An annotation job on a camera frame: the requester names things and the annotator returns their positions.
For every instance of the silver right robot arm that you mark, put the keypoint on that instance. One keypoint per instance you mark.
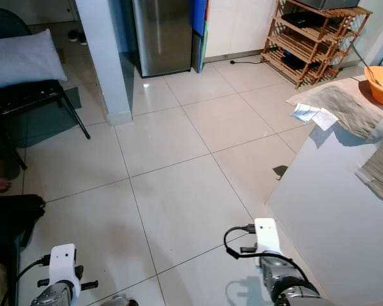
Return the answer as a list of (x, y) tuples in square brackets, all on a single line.
[(290, 284)]

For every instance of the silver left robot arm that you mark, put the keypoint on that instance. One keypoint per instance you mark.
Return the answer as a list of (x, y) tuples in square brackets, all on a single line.
[(51, 298)]

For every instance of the black cloth bag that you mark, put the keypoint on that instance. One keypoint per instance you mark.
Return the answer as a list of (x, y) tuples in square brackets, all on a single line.
[(13, 223)]

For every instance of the white folded paper napkin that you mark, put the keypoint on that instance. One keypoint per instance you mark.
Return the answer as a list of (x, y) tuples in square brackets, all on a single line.
[(313, 116)]

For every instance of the beige woven placemat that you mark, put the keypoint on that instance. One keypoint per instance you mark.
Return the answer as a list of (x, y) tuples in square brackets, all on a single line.
[(341, 105), (382, 169)]

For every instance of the black metal chair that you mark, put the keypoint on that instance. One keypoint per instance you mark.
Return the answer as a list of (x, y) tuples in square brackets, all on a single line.
[(35, 97)]

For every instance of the wooden slatted shoe rack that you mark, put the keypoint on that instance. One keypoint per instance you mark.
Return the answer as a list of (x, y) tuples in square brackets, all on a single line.
[(313, 48)]

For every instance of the stainless steel fridge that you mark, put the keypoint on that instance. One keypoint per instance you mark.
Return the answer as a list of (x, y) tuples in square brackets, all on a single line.
[(163, 35)]

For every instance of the grey pillow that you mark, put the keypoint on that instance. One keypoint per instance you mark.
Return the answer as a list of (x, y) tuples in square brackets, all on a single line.
[(25, 58)]

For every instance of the blue flat board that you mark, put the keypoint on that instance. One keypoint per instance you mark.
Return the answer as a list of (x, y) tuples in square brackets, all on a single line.
[(199, 19)]

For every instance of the black flat item on rack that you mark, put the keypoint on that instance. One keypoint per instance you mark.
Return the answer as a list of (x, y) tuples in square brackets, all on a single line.
[(301, 19)]

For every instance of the dark and white shoe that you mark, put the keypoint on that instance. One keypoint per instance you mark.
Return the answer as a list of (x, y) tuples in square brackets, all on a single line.
[(73, 35), (83, 38)]

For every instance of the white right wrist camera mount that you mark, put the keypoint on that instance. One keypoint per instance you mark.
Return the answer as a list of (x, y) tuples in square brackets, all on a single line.
[(267, 234)]

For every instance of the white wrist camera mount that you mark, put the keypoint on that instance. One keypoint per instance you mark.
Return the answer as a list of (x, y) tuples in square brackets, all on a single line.
[(267, 234), (64, 264)]

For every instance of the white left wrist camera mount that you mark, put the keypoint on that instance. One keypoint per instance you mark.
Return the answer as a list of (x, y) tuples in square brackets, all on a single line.
[(64, 264)]

